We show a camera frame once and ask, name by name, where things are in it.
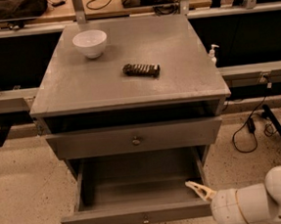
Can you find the dark striped snack bar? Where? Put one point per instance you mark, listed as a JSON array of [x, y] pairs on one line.
[[142, 70]]

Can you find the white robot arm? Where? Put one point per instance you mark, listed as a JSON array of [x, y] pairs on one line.
[[256, 204]]

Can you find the white ceramic bowl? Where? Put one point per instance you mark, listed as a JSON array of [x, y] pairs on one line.
[[91, 43]]

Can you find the grey wooden drawer cabinet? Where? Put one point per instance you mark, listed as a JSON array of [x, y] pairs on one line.
[[79, 93]]

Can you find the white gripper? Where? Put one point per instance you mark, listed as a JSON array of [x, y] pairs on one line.
[[225, 208]]

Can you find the black bracket leg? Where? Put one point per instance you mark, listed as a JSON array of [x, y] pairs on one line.
[[4, 131]]

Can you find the grey drawer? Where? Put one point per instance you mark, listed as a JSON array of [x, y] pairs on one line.
[[135, 138], [138, 188]]

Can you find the grey top drawer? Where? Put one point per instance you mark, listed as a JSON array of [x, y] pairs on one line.
[[135, 138]]

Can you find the white pump dispenser bottle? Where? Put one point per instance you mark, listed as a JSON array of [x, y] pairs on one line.
[[212, 53]]

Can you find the black bag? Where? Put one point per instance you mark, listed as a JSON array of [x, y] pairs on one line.
[[21, 9]]

